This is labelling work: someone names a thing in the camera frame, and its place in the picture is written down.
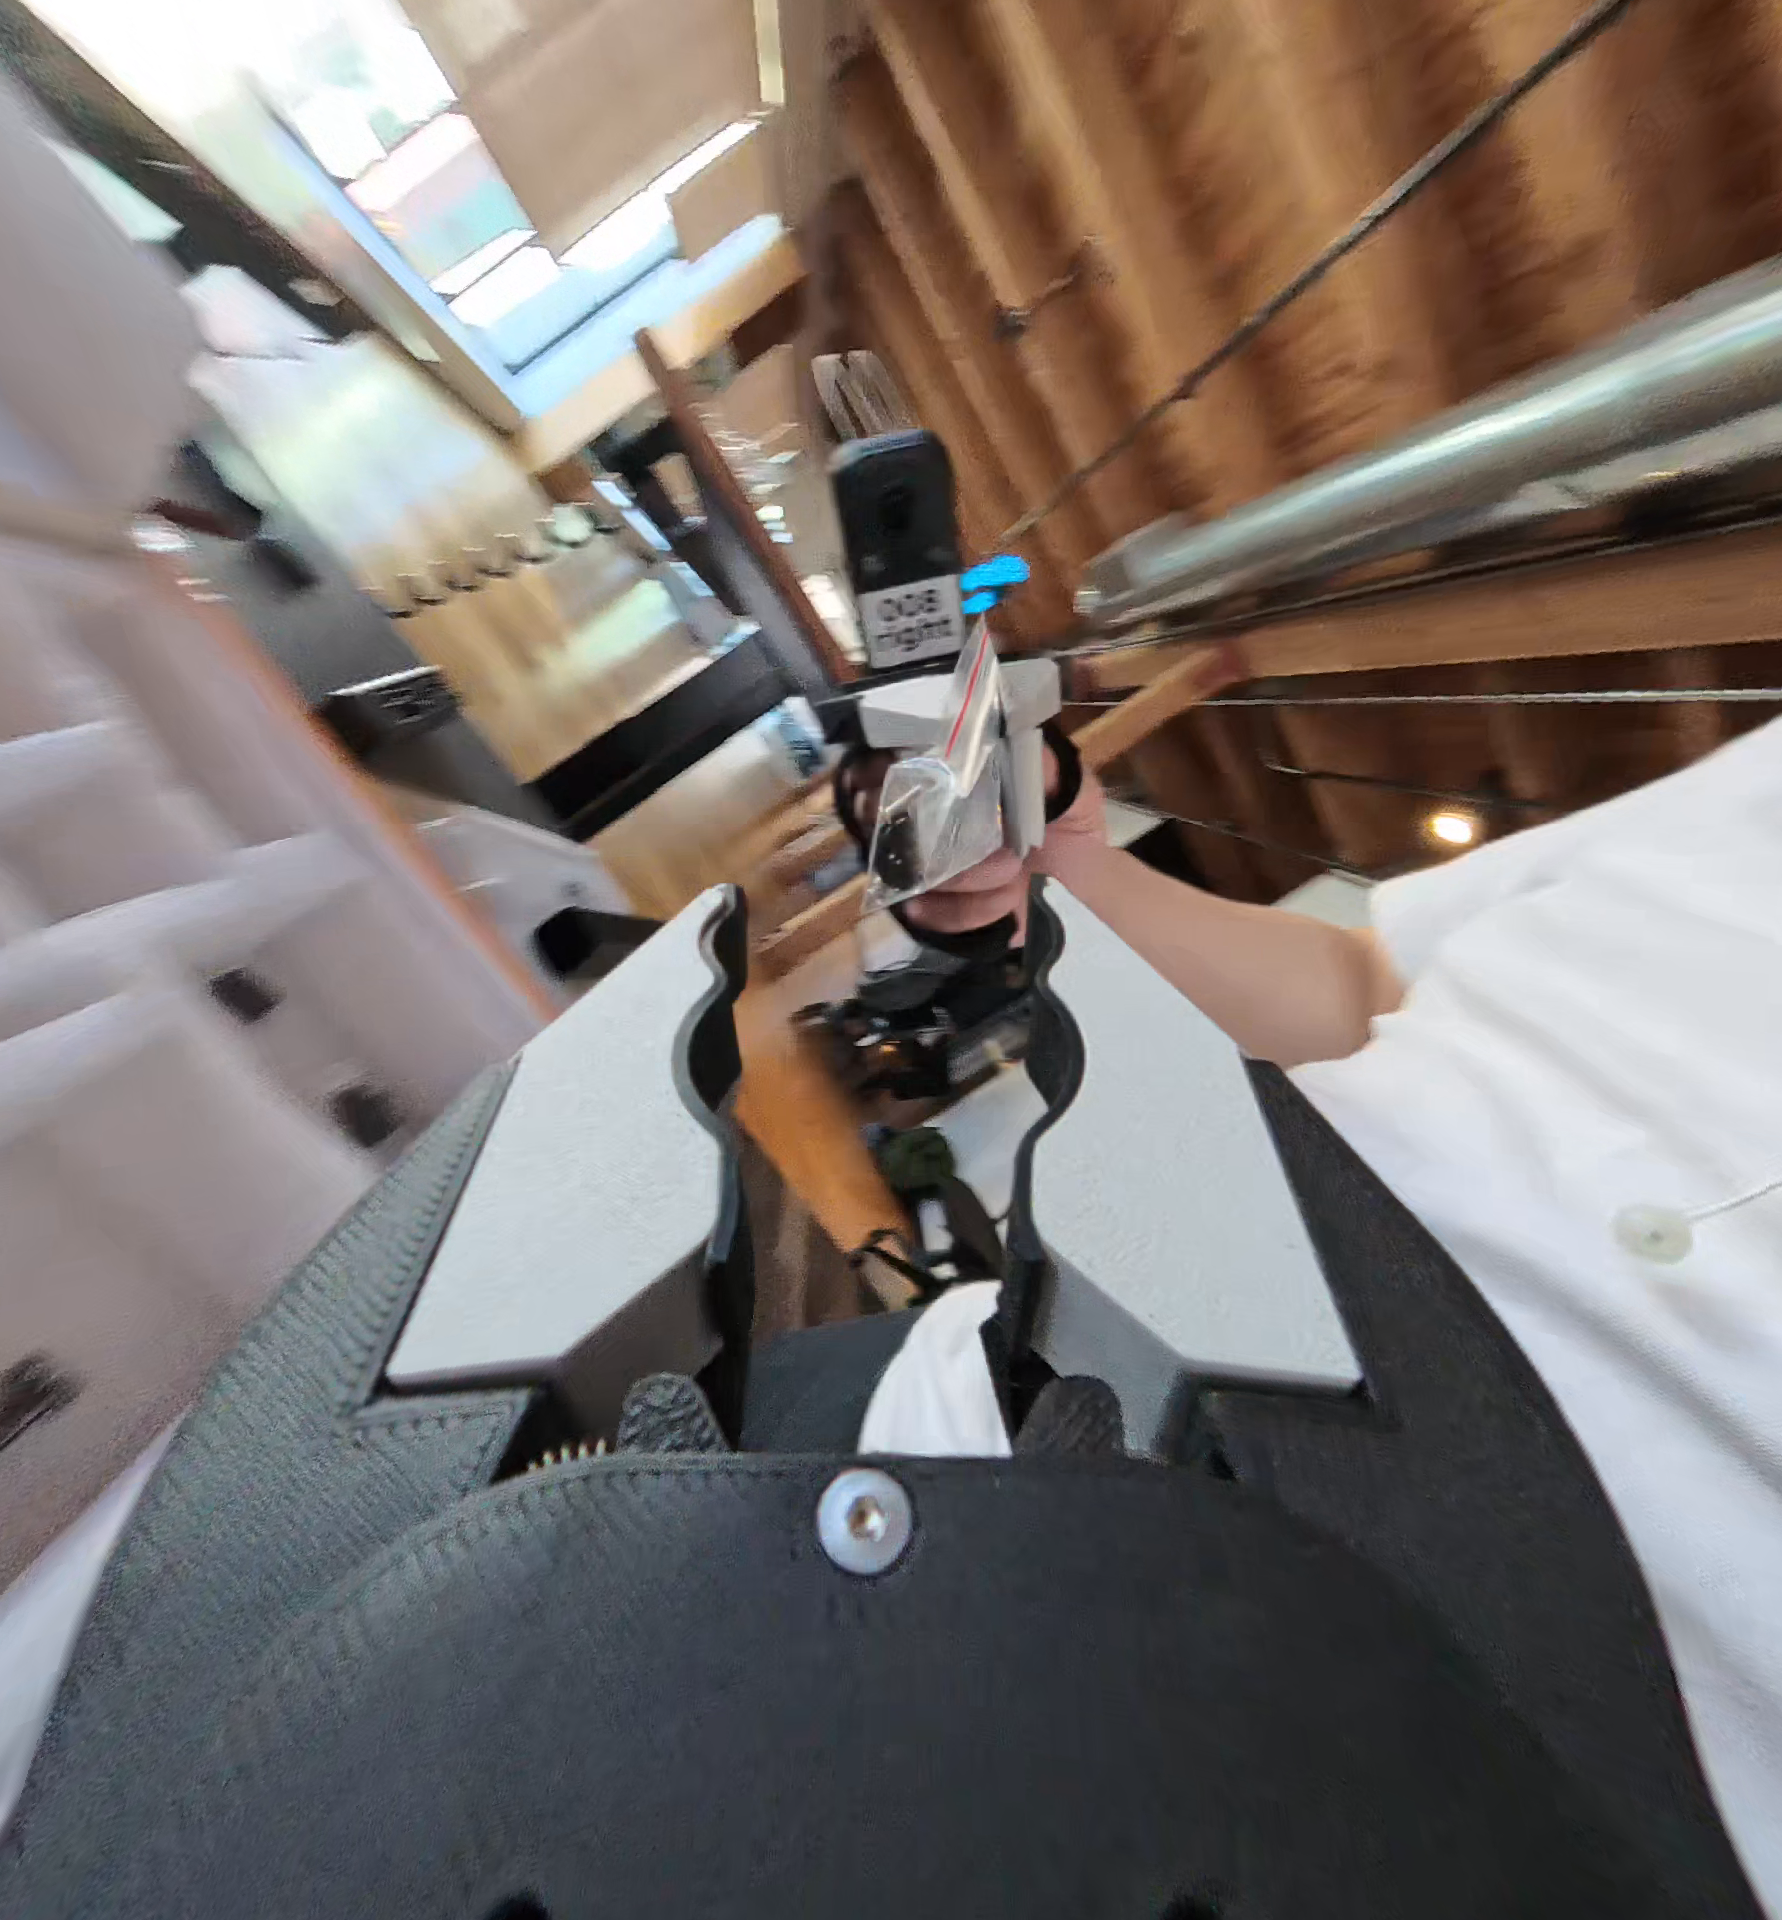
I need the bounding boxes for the white cord with toggle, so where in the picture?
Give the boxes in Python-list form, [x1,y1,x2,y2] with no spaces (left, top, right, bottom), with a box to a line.
[1612,1147,1782,1265]

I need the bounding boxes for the white ceiling duct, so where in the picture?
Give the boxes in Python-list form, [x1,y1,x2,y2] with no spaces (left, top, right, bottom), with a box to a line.
[1076,240,1782,634]

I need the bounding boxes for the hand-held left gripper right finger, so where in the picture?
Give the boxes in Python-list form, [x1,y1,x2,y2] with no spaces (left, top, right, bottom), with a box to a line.
[988,874,1368,1459]

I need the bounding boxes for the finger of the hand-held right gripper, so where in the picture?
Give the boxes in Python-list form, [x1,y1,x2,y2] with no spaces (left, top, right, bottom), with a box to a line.
[852,672,972,770]
[981,663,1063,860]

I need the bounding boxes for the green backpack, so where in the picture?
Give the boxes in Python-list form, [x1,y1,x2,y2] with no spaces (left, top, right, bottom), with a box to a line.
[864,1125,1008,1294]

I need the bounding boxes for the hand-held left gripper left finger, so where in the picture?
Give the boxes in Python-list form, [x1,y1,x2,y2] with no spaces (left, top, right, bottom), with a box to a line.
[382,883,757,1450]

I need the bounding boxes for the tiny bag with black part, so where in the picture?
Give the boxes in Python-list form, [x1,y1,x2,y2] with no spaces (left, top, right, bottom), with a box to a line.
[859,620,1009,919]

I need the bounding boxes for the person's right forearm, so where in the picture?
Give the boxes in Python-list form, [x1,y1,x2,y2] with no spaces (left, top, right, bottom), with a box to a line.
[1033,840,1413,1070]

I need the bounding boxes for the person's right hand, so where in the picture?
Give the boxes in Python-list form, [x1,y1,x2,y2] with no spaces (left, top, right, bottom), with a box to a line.
[888,765,1115,969]

